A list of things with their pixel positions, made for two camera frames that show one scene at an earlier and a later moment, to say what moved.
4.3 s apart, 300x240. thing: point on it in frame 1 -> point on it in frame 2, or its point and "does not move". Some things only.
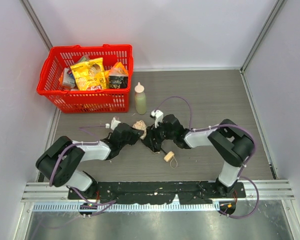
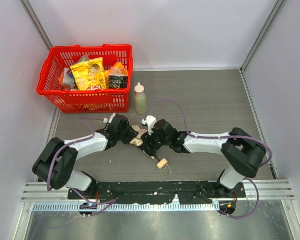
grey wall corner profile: x=28 y=8 does not move
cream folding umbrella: x=168 y=156 -> x=138 y=141
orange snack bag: x=118 y=69 does not move
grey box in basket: x=68 y=80 does not move
